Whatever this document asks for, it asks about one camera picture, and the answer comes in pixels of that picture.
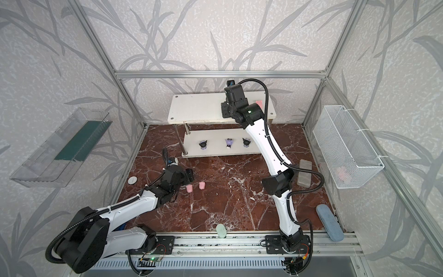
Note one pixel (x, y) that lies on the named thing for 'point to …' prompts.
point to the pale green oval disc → (221, 231)
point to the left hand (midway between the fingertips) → (188, 172)
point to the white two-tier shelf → (206, 108)
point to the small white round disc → (132, 180)
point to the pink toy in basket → (344, 174)
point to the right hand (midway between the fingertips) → (228, 104)
